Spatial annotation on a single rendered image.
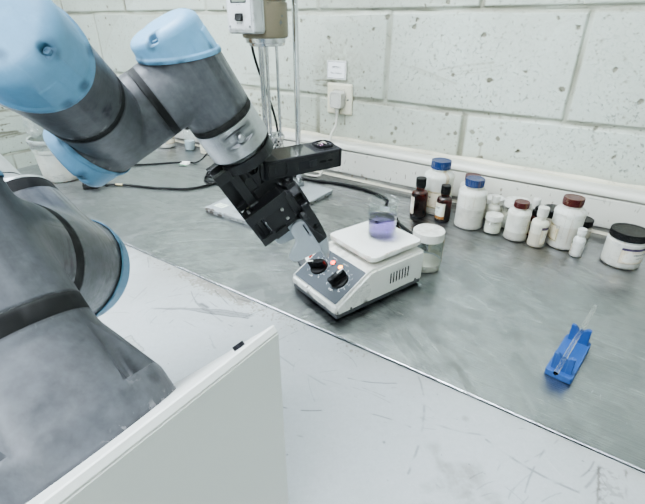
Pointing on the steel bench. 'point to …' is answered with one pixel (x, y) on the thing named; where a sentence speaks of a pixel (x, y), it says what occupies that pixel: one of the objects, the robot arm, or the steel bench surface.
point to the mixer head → (259, 21)
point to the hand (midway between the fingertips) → (322, 243)
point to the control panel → (329, 276)
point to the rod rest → (570, 355)
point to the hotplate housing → (381, 278)
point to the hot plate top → (358, 243)
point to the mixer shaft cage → (270, 96)
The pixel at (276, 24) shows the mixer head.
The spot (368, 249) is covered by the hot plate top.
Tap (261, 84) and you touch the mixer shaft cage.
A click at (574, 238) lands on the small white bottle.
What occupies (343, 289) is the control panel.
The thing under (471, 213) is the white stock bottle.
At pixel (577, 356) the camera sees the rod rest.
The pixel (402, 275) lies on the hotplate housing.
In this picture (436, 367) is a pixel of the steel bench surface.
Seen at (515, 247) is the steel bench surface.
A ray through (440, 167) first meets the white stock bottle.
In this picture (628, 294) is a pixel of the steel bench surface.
